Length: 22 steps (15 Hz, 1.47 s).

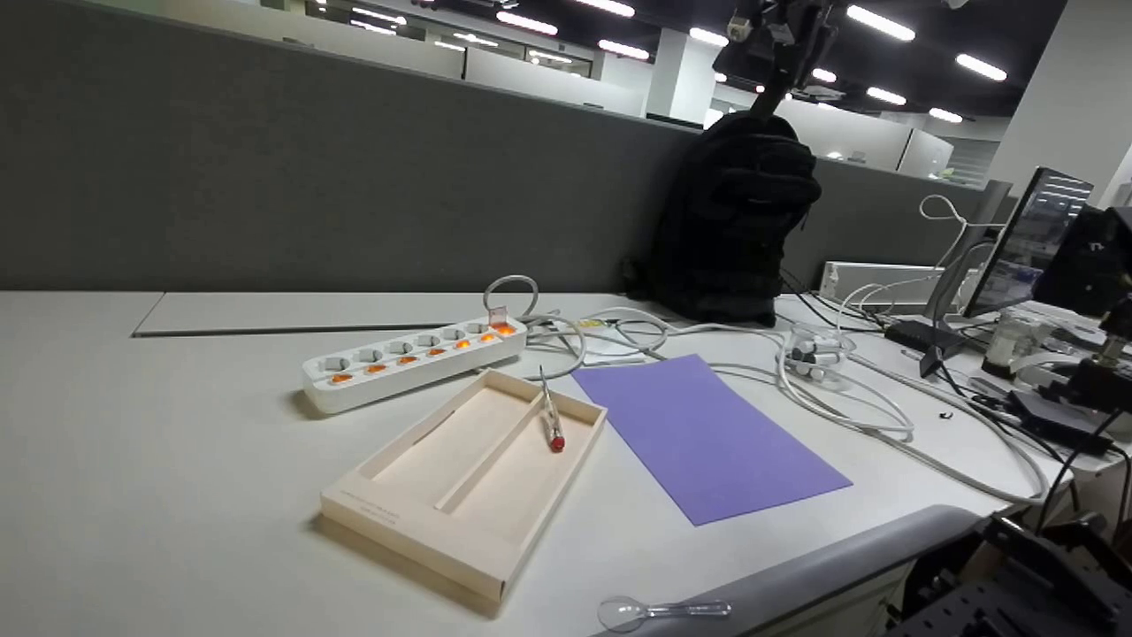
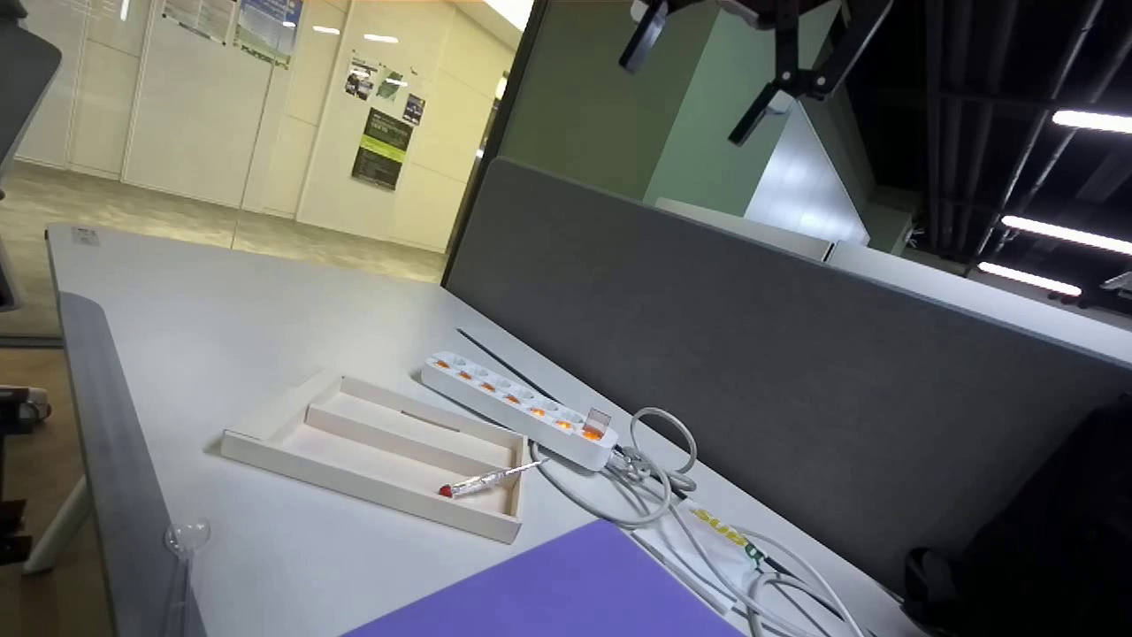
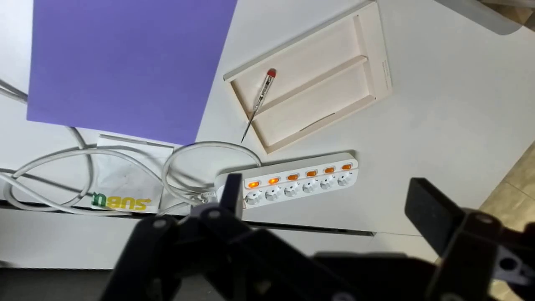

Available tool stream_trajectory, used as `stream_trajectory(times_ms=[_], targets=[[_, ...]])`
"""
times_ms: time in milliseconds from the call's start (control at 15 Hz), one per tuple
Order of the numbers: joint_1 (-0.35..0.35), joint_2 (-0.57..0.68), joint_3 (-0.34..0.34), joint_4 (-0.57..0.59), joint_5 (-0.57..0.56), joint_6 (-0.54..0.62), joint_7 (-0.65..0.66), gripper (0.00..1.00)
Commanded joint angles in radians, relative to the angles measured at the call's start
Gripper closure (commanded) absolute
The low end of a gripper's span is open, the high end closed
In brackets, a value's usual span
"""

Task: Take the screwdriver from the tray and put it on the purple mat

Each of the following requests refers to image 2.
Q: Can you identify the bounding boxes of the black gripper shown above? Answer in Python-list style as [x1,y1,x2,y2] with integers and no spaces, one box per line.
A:
[614,0,894,147]

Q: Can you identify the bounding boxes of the marker pen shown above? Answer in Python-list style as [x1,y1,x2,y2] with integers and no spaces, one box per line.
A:
[435,461,545,501]

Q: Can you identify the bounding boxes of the white wooden tray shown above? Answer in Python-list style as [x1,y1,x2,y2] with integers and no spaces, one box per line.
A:
[212,370,532,549]

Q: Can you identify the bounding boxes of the purple mat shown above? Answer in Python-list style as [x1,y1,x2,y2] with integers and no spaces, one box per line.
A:
[338,517,746,637]

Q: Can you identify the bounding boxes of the green pillar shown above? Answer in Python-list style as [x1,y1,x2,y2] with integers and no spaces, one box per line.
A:
[493,0,876,250]

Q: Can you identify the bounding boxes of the grey desk partition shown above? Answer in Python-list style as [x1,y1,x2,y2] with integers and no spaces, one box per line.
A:
[437,155,1132,593]

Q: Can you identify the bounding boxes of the black and green poster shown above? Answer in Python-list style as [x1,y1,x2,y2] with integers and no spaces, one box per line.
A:
[347,106,417,195]

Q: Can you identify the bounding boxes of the long ceiling light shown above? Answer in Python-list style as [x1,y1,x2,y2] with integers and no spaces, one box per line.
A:
[1046,106,1132,138]
[974,258,1086,302]
[997,212,1132,261]

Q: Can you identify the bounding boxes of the white power strip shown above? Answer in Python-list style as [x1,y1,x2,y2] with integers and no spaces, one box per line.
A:
[417,348,624,474]

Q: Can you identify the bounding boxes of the black monitor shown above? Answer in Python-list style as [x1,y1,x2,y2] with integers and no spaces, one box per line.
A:
[0,12,65,169]

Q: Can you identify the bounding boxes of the clear plastic clip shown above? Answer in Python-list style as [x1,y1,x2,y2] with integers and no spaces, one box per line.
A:
[164,517,212,561]

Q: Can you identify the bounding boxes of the black floor object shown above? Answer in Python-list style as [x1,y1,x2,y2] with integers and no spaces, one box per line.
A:
[0,386,56,440]

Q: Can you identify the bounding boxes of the white table leg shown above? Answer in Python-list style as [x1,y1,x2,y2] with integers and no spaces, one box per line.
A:
[21,470,94,579]

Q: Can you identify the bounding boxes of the white power cable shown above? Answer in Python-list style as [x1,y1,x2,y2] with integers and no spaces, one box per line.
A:
[523,404,876,637]

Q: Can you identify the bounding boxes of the large wall poster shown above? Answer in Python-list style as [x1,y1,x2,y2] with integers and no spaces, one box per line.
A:
[230,0,308,69]

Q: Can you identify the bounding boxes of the yellow cable label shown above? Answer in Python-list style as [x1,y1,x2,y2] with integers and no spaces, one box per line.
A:
[685,504,757,553]

